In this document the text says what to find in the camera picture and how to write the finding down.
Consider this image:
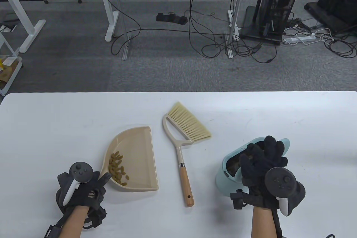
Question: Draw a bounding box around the person's right hand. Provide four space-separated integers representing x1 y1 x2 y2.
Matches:
240 135 306 214

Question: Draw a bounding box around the person's left hand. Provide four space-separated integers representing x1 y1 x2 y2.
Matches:
56 170 113 211

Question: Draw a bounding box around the light blue desktop trash can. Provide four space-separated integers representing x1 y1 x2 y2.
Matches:
215 137 291 194

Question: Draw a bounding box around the beige plastic dustpan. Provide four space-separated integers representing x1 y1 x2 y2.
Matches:
100 126 160 192

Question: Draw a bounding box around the beige brush with wooden handle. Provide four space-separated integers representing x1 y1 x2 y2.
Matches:
163 102 212 208

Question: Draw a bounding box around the person's right forearm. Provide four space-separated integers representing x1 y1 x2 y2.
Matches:
251 206 283 238

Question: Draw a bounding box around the person's left forearm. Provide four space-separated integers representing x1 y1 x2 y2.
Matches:
42 206 108 238

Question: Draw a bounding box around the grey right hand controller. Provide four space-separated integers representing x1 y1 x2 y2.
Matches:
264 167 298 217

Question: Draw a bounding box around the grey hand controller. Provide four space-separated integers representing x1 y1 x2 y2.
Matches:
62 162 93 206
264 167 298 217

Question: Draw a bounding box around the grey left hand controller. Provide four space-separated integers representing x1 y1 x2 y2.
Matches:
62 162 93 206

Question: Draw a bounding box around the white table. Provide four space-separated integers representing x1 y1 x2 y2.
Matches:
0 91 357 238

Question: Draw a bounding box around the white power strip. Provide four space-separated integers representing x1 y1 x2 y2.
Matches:
283 34 317 45

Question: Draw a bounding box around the white cart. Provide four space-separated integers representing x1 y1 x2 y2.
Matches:
0 32 23 97

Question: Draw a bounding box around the black computer tower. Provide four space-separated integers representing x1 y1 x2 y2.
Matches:
240 0 300 45

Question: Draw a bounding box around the black power strip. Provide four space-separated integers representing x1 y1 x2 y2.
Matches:
156 13 188 25

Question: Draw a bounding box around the white desk leg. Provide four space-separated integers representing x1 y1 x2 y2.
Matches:
0 0 46 54

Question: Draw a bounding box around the black equipment stand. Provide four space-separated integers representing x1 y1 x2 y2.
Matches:
304 0 357 33

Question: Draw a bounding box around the silver aluminium post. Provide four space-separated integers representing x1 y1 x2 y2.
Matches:
225 0 248 59
110 0 131 61

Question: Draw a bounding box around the tangle of dark cables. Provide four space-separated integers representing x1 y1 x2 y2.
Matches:
284 18 357 58

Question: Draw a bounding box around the white desk frame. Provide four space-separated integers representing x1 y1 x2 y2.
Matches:
68 0 271 42

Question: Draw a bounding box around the tangle of black floor cables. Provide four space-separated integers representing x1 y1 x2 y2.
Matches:
89 0 278 64

